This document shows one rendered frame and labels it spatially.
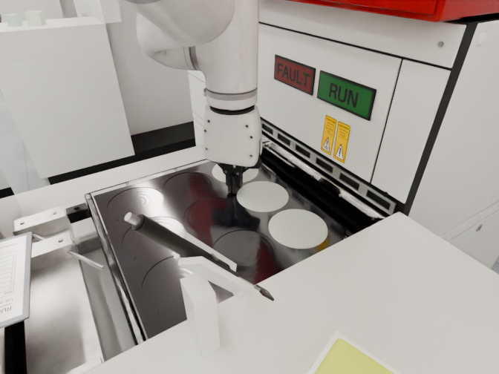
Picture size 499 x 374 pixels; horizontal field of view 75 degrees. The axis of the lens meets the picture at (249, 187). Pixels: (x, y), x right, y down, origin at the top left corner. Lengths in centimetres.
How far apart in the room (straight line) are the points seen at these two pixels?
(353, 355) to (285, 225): 32
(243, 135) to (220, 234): 17
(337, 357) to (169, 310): 25
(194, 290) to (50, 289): 33
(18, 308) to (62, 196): 47
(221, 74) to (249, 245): 27
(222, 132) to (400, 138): 27
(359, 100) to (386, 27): 10
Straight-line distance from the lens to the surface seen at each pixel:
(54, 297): 56
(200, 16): 34
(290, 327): 37
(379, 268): 44
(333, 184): 61
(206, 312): 30
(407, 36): 49
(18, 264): 50
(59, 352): 51
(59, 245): 60
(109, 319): 59
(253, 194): 64
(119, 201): 67
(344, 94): 56
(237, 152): 57
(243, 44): 50
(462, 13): 45
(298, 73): 64
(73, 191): 89
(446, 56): 46
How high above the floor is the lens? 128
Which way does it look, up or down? 35 degrees down
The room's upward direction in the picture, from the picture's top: straight up
